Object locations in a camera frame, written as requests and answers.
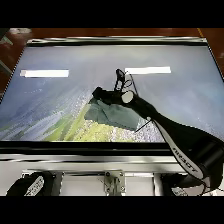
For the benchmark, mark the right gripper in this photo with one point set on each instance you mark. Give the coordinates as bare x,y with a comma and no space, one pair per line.
109,96

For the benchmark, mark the grey-green shirt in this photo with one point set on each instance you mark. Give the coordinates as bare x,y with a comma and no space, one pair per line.
115,115

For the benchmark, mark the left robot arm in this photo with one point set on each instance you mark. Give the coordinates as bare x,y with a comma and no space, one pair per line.
31,185

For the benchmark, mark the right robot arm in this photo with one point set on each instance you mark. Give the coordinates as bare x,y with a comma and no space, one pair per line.
181,135

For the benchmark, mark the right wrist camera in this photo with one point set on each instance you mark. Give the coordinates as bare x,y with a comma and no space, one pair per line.
119,80

